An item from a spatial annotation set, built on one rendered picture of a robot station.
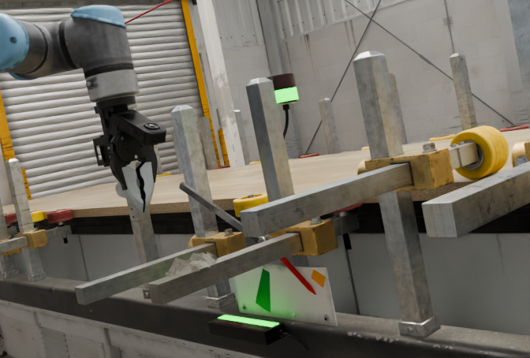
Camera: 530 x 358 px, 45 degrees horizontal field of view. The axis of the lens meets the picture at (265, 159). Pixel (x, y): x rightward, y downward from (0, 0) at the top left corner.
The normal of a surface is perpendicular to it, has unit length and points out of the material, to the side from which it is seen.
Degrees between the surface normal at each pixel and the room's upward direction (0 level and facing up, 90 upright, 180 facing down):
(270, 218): 90
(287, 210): 90
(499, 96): 90
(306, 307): 90
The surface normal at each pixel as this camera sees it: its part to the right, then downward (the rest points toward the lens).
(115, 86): 0.30, 0.00
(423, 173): -0.73, 0.18
